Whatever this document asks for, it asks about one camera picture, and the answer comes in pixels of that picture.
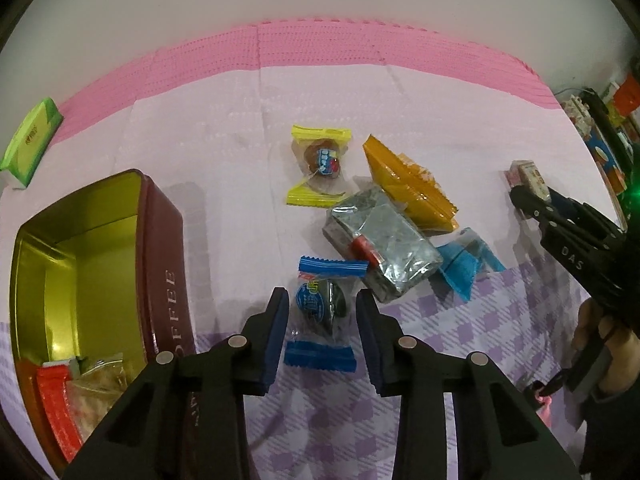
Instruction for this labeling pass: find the green tissue pack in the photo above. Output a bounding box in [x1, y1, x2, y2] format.
[0, 97, 64, 190]

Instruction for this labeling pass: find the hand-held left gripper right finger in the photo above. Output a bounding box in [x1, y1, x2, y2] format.
[355, 289, 577, 480]

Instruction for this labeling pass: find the small brown cake packet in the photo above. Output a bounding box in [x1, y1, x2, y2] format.
[505, 159, 551, 201]

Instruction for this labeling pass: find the silver foil packet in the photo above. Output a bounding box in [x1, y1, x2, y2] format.
[322, 185, 444, 304]

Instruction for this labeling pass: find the stack of colourful boxes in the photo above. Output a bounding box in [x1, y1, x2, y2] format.
[582, 75, 640, 196]

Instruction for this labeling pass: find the blue dark candy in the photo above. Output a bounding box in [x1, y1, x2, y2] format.
[284, 255, 369, 372]

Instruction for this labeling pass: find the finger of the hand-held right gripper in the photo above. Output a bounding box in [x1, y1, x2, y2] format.
[544, 186, 622, 233]
[510, 185, 557, 234]

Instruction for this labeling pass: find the maroon and gold tin box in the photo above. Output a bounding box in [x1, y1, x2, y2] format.
[9, 170, 198, 466]

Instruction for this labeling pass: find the orange snack packet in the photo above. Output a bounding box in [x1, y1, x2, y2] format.
[362, 133, 460, 233]

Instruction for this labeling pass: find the floral ceramic teapot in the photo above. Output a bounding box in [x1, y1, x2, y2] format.
[560, 97, 593, 138]

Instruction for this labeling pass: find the yellow brown candy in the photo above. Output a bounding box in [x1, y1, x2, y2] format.
[285, 124, 352, 208]

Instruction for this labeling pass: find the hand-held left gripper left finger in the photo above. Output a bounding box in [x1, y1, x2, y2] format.
[62, 286, 291, 480]

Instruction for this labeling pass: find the person's right hand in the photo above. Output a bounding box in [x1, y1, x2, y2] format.
[572, 302, 640, 396]

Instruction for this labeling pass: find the clear peanut snack packet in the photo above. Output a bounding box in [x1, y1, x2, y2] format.
[67, 352, 138, 438]

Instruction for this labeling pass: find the red snack packet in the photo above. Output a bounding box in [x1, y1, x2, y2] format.
[35, 362, 83, 453]

